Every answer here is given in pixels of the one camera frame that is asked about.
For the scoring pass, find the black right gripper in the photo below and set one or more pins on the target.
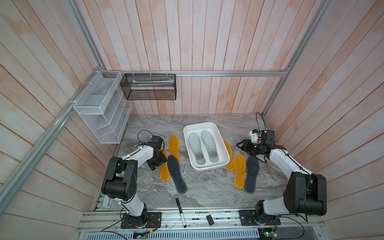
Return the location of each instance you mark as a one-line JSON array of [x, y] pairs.
[[246, 145]]

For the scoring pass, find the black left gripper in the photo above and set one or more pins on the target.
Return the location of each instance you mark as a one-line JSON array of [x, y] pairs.
[[152, 166]]

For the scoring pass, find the white textured insole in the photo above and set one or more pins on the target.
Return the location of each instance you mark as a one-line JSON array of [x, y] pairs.
[[196, 148], [210, 144]]

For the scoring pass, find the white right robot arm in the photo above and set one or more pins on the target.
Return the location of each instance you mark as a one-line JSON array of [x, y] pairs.
[[305, 193]]

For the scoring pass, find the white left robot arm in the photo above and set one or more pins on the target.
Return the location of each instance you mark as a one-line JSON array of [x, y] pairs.
[[121, 177]]

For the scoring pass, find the white plastic storage box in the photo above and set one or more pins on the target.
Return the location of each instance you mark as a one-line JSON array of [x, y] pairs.
[[221, 148]]

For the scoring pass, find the yellow fuzzy insole upper left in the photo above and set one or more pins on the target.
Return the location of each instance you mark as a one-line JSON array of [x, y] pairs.
[[173, 145]]

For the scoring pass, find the yellow fuzzy insole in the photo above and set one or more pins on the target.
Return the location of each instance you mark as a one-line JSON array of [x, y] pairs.
[[173, 145], [230, 165], [164, 173], [240, 168]]

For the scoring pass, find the dark grey insole right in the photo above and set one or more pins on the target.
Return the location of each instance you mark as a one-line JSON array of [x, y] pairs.
[[252, 170]]

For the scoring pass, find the dark grey insole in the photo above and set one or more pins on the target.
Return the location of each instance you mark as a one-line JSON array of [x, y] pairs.
[[252, 170], [175, 173]]

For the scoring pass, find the dark grey insole left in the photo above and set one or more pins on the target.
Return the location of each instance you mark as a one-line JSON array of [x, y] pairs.
[[175, 173]]

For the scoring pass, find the yellow fuzzy insole lower left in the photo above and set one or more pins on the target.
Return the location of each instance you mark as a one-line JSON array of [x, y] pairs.
[[164, 173]]

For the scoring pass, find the yellow fuzzy insole lower right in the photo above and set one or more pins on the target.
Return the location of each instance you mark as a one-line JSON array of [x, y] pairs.
[[240, 168]]

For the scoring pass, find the yellow fuzzy insole upper right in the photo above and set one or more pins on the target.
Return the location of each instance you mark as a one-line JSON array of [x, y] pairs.
[[230, 165]]

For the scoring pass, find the pale green small device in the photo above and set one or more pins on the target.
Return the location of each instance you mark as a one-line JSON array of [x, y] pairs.
[[106, 202]]

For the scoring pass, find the black marker pen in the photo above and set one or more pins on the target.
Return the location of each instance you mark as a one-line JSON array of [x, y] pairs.
[[181, 213]]

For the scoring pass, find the small black block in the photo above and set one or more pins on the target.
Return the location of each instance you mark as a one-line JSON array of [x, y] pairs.
[[210, 220]]

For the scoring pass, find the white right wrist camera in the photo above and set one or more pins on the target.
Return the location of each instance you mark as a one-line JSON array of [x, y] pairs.
[[255, 136]]

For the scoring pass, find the black wire mesh basket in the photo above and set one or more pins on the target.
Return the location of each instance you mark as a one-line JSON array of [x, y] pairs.
[[151, 87]]

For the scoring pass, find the white wire mesh shelf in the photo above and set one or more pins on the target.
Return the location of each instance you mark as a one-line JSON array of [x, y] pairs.
[[104, 108]]

